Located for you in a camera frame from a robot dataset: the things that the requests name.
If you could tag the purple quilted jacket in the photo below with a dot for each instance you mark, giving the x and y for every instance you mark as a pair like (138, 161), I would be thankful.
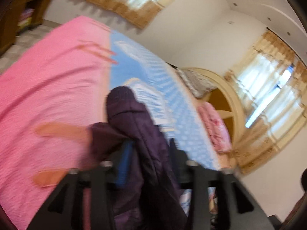
(150, 198)

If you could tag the cream wooden headboard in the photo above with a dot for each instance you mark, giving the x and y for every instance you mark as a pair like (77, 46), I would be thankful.
(225, 100)

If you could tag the side window curtain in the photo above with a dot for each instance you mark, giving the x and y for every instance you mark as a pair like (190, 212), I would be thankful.
(270, 81)

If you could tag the folded pink blanket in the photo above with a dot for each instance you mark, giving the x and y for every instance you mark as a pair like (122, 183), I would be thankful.
(215, 126)

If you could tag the grey patterned pillow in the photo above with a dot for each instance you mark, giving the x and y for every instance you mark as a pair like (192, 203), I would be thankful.
(196, 83)

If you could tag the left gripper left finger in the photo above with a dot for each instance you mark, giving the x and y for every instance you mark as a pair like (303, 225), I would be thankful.
(63, 209)

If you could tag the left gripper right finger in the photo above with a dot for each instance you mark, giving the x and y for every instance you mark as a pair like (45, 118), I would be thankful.
(237, 208)

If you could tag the brown wooden desk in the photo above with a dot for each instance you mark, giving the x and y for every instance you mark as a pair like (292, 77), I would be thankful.
(17, 13)

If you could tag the pink and blue bedspread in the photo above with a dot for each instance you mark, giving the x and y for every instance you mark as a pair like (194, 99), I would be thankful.
(65, 77)

